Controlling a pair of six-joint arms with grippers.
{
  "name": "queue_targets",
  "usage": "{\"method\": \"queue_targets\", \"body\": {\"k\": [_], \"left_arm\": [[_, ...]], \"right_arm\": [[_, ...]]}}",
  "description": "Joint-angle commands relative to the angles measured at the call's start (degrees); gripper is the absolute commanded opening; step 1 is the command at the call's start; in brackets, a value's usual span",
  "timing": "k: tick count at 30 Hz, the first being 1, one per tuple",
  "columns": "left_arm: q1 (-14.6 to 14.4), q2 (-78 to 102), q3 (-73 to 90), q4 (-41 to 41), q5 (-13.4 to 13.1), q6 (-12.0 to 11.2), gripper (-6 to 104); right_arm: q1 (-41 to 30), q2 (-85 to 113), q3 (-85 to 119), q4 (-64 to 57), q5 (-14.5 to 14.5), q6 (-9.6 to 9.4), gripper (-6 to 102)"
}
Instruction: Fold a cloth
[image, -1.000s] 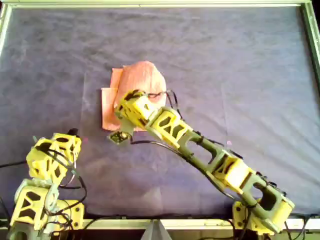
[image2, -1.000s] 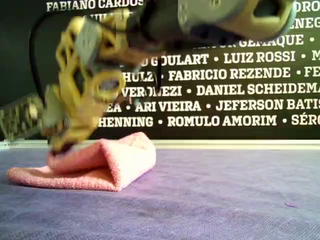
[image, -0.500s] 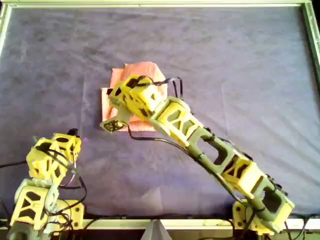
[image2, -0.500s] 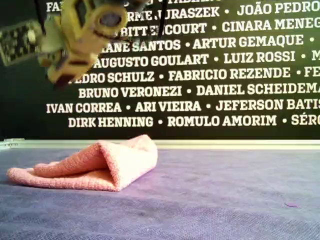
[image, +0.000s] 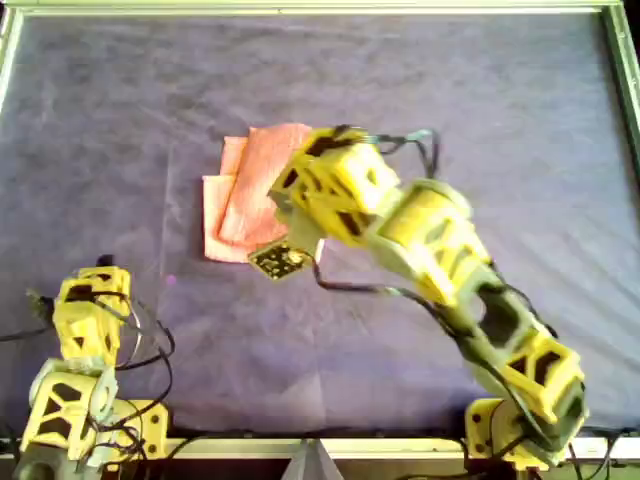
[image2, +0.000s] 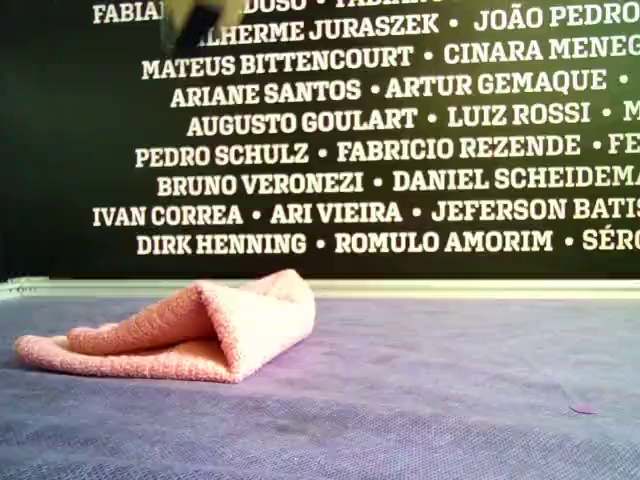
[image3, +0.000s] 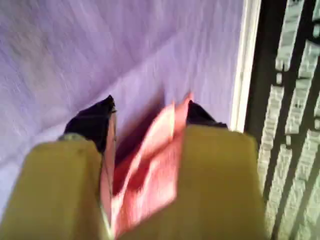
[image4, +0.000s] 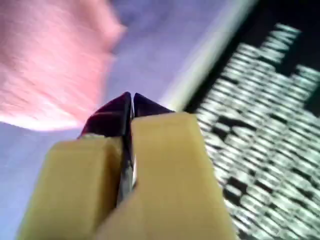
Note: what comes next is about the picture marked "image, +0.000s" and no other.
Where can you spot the aluminium table frame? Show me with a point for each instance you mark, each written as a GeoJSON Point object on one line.
{"type": "Point", "coordinates": [240, 448]}

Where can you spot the pink terry cloth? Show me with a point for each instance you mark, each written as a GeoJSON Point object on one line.
{"type": "Point", "coordinates": [250, 190]}

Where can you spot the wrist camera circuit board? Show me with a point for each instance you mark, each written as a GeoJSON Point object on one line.
{"type": "Point", "coordinates": [277, 260]}
{"type": "Point", "coordinates": [39, 302]}

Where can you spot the grey triangular stand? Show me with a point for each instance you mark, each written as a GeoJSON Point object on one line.
{"type": "Point", "coordinates": [311, 465]}

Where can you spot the right yellow grey robot arm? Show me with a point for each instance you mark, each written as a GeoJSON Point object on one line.
{"type": "Point", "coordinates": [425, 225]}

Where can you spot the left yellow gripper body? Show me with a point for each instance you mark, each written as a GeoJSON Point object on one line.
{"type": "Point", "coordinates": [112, 305]}

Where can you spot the right yellow gripper body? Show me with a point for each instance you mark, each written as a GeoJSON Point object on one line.
{"type": "Point", "coordinates": [325, 200]}

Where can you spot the purple round sticker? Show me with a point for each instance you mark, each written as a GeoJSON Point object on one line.
{"type": "Point", "coordinates": [171, 280]}

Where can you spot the blue nonwoven table cover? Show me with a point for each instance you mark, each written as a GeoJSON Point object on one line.
{"type": "Point", "coordinates": [150, 125]}

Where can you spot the left yellow grey robot arm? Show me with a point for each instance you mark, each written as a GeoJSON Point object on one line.
{"type": "Point", "coordinates": [150, 431]}

